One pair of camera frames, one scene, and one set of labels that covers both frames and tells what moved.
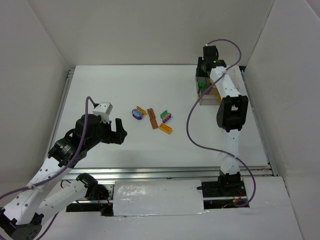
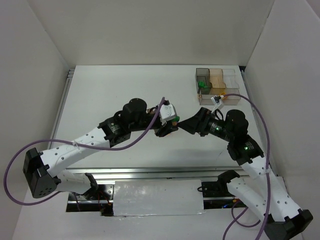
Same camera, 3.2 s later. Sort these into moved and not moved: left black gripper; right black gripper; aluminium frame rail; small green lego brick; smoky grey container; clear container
Moved: right black gripper; left black gripper
Not moved: aluminium frame rail; smoky grey container; clear container; small green lego brick
